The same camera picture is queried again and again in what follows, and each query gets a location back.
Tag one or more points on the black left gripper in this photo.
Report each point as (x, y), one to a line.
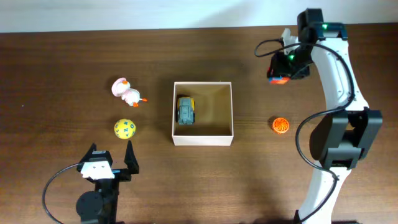
(132, 164)

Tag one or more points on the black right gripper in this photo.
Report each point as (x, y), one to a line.
(277, 65)

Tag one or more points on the colourful puzzle cube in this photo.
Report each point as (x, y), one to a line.
(278, 80)

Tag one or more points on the yellow grey toy truck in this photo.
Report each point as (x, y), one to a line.
(185, 110)

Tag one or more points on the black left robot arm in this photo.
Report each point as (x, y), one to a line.
(100, 205)

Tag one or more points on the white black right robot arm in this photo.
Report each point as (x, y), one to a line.
(348, 126)

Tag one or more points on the yellow ball with blue letters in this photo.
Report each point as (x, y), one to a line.
(124, 129)

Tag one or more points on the orange ridged disc toy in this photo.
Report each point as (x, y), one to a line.
(280, 125)

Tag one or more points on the pink white duck toy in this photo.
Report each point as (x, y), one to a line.
(122, 88)

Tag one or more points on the white cardboard box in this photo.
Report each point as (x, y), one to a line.
(214, 125)

